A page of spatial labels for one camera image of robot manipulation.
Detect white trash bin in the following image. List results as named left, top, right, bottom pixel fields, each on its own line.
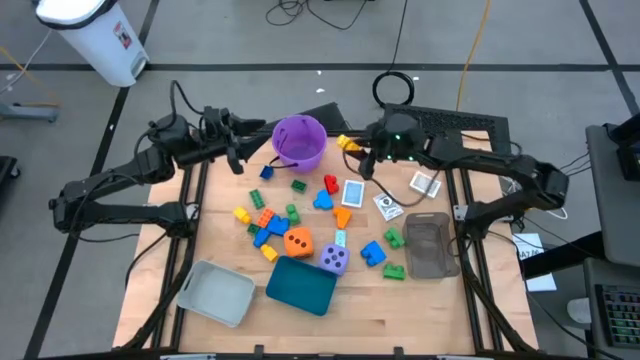
left=34, top=0, right=150, bottom=89

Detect orange wedge toy block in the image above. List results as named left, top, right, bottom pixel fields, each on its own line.
left=332, top=206, right=353, bottom=230

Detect large blue toy block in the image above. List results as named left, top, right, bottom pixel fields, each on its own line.
left=360, top=240, right=388, bottom=268

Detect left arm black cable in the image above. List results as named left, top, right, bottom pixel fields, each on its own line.
left=169, top=79, right=206, bottom=117

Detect black tangled floor cable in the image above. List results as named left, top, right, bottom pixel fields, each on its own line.
left=264, top=0, right=371, bottom=31

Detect purple foam die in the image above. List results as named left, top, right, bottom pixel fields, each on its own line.
left=318, top=243, right=351, bottom=277

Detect grey desk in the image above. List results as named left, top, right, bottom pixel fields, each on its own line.
left=585, top=123, right=640, bottom=267
left=582, top=257, right=640, bottom=360

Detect orange foam die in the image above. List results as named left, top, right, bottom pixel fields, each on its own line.
left=283, top=227, right=315, bottom=260

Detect light blue rounded block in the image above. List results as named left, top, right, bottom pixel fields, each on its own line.
left=312, top=188, right=335, bottom=212

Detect keyboard with coloured keys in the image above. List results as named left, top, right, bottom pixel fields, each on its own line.
left=593, top=283, right=640, bottom=350

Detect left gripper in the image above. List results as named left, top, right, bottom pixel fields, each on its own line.
left=192, top=105, right=267, bottom=176

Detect black desk leg bar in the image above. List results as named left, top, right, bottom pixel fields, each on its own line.
left=519, top=230, right=607, bottom=280

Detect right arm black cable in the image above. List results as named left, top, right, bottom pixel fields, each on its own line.
left=341, top=147, right=444, bottom=209

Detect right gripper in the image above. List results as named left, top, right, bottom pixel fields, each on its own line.
left=358, top=113, right=431, bottom=181

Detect light grey plastic bin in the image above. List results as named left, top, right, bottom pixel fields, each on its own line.
left=175, top=259, right=257, bottom=329

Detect black caster foot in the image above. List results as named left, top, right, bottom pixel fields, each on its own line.
left=0, top=155, right=21, bottom=181

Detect grey oval mouse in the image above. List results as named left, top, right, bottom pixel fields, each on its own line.
left=566, top=296, right=594, bottom=326

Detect black desk device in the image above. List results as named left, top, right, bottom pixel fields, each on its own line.
left=602, top=112, right=640, bottom=182

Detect black coiled hanging cable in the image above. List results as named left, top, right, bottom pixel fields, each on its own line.
left=371, top=0, right=416, bottom=109

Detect white paper sheet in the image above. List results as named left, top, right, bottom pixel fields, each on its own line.
left=511, top=232, right=558, bottom=293

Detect white card box black emblem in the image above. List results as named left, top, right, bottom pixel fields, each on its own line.
left=372, top=191, right=405, bottom=222

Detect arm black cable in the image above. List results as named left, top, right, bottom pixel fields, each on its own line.
left=169, top=79, right=206, bottom=117
left=341, top=147, right=444, bottom=209

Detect smoky transparent plastic bin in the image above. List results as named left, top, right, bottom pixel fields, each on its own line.
left=402, top=211, right=461, bottom=280

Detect grey stand base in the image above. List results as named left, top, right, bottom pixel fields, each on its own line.
left=0, top=102, right=60, bottom=124

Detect purple plastic bucket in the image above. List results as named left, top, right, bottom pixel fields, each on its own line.
left=268, top=114, right=329, bottom=175

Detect yellow hanging cable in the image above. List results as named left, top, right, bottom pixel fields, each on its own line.
left=455, top=0, right=494, bottom=112

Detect teal plastic bin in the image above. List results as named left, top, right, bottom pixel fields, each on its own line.
left=264, top=255, right=339, bottom=317

